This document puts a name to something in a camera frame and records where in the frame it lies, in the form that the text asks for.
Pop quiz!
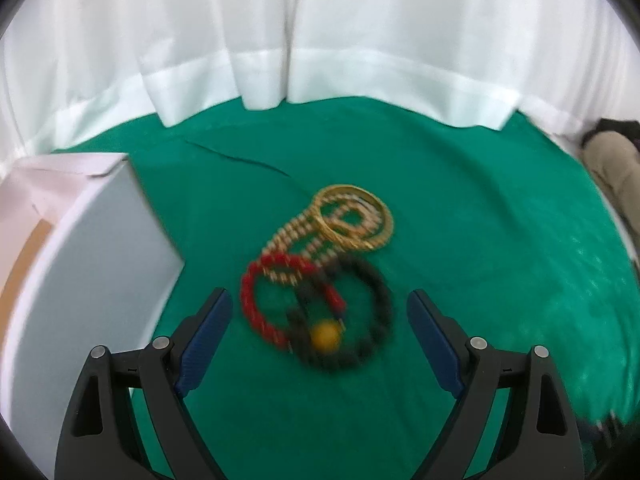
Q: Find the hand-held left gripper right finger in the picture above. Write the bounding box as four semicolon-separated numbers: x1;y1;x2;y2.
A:
406;288;585;480

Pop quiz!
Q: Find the green table cloth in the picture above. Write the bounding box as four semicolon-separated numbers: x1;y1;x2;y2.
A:
47;96;640;480

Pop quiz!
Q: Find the beige cloth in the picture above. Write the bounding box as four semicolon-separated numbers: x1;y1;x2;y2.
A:
582;130;640;253

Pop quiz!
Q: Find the gold bead necklace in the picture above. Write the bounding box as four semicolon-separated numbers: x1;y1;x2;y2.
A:
260;199;382;287

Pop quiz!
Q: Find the white curtain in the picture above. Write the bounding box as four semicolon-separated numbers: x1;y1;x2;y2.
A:
0;0;640;181

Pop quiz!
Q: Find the black bead bracelet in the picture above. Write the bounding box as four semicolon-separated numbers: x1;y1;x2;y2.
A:
286;254;394;374

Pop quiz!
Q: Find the white cardboard box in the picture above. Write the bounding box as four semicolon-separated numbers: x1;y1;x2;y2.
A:
0;154;186;477

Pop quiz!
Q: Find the dark cloth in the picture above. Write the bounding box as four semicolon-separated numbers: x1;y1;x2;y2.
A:
580;118;640;150

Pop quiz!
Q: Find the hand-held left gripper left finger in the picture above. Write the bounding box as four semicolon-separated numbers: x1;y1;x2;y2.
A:
55;288;234;480

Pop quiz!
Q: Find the gold bangle stack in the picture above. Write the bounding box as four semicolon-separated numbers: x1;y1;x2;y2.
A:
312;184;397;252

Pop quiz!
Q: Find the red bead bracelet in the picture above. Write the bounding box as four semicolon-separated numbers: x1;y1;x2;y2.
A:
240;253;347;352

